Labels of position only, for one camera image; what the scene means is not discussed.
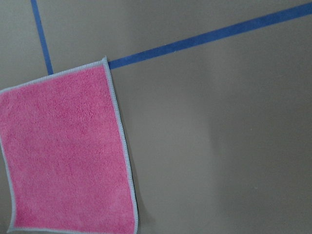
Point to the pink towel with grey edge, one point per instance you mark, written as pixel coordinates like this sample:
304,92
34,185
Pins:
66,156

